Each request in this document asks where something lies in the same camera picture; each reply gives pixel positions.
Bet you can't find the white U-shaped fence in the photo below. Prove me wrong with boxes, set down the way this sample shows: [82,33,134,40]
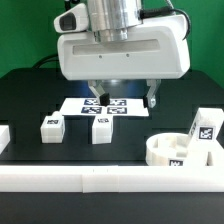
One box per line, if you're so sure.
[0,125,224,194]

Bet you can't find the white fiducial marker sheet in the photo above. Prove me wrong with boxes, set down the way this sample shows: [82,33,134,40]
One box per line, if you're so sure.
[60,98,149,117]

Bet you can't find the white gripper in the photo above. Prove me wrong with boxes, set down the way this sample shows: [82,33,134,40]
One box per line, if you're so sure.
[57,14,192,109]

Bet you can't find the black cables at base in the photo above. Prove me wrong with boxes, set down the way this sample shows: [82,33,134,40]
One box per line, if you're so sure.
[32,54,61,70]

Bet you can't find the white round stool seat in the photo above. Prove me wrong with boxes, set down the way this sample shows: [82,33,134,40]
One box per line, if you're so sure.
[145,133,211,167]

